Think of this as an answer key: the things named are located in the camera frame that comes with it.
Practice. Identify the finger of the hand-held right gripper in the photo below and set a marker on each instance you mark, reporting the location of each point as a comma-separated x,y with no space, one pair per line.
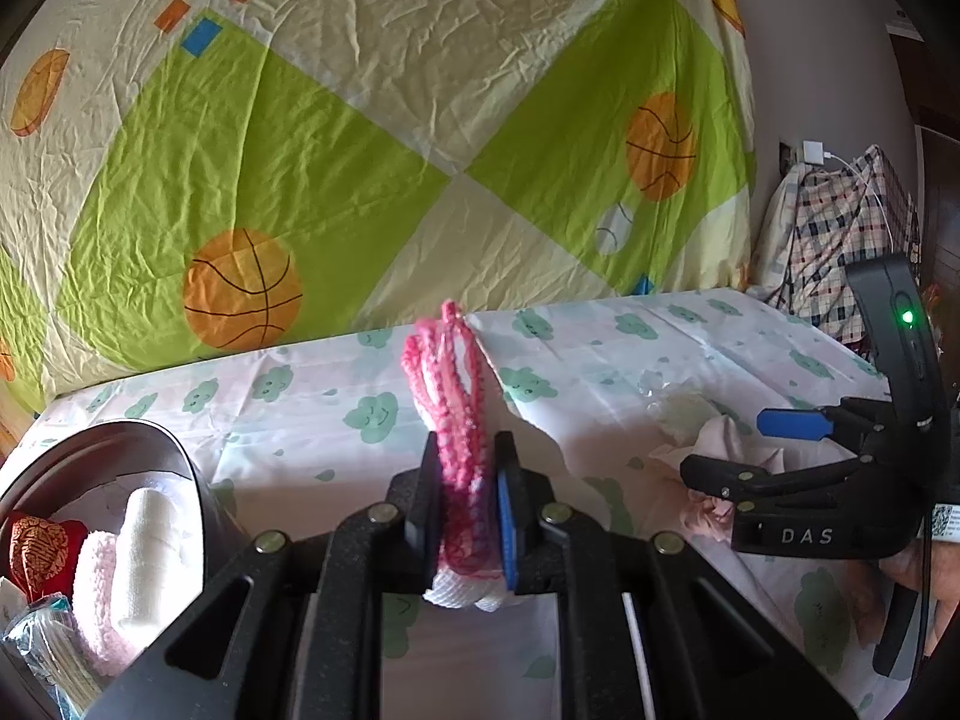
795,421
750,476

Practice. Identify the person's right hand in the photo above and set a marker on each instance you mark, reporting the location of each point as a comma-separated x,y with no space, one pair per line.
934,577

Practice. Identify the plaid cloth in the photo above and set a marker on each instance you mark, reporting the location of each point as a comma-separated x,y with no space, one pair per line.
832,232

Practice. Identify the clear plastic packet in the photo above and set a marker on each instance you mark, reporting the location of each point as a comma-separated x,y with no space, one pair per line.
45,652

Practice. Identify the round metal tin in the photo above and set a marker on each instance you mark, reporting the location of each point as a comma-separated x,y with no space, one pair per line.
191,480

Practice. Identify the cloud print bedsheet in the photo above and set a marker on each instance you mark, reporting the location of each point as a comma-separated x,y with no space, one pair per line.
600,390

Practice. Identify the pink fluffy sock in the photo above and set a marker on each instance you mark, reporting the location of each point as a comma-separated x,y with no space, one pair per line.
97,600

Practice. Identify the pale pink cloth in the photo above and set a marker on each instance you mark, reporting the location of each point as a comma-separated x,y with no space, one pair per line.
720,442

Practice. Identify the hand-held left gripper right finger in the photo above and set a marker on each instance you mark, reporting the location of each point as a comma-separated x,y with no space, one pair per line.
506,532

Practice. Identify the basketball print bedsheet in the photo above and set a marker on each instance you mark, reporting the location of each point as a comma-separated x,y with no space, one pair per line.
337,127

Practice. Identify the crumpled clear plastic wrap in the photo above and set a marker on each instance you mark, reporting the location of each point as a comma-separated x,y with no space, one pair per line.
679,405

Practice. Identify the dark wooden furniture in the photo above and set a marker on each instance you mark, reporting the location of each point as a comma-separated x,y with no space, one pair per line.
937,187

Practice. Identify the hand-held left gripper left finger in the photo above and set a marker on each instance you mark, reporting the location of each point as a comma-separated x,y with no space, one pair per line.
420,521

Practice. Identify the white cloth with pink edging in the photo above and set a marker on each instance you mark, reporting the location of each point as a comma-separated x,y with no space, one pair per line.
454,390

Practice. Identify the white wall charger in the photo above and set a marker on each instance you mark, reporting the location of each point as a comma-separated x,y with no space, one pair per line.
813,151

